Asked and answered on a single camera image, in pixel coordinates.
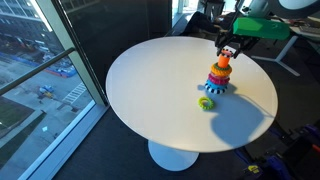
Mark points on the white side table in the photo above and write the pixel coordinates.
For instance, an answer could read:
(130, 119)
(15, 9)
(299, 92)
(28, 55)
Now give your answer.
(286, 46)

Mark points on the orange stacker peg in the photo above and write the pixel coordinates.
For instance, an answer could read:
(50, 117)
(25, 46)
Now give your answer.
(223, 61)

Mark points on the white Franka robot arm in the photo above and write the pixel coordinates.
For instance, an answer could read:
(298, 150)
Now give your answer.
(293, 10)

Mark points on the dark flat keyboard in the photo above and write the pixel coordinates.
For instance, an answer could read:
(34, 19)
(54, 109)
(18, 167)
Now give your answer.
(310, 29)

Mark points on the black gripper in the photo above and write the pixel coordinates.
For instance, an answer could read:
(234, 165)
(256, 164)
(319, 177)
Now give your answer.
(238, 40)

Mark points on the wooden chair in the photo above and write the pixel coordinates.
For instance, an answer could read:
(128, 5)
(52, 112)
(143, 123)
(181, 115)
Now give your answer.
(220, 32)

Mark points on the seated person in dark clothes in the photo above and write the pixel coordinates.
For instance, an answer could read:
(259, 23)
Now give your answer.
(200, 21)

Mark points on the yellow label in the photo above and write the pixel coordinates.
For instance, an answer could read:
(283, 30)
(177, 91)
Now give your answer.
(254, 169)

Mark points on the grey window handrail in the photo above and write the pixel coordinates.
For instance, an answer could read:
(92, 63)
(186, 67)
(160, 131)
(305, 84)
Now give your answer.
(40, 68)

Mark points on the white window frame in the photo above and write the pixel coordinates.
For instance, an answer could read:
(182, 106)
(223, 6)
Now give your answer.
(79, 66)

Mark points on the white table pedestal base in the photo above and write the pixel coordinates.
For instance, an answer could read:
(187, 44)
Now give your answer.
(173, 160)

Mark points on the black and blue equipment pile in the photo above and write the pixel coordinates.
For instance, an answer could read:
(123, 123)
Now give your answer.
(283, 153)

